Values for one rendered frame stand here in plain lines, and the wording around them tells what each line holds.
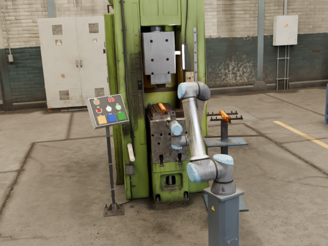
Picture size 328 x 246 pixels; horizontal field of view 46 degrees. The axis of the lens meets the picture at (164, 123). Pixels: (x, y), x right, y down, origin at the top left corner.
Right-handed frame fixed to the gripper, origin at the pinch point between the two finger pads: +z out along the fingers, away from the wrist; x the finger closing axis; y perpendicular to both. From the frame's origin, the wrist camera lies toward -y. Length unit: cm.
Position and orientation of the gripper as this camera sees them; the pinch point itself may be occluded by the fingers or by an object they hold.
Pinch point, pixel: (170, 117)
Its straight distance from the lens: 352.1
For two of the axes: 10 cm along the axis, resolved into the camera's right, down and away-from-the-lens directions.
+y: 0.4, 9.7, 2.5
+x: 9.9, -0.8, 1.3
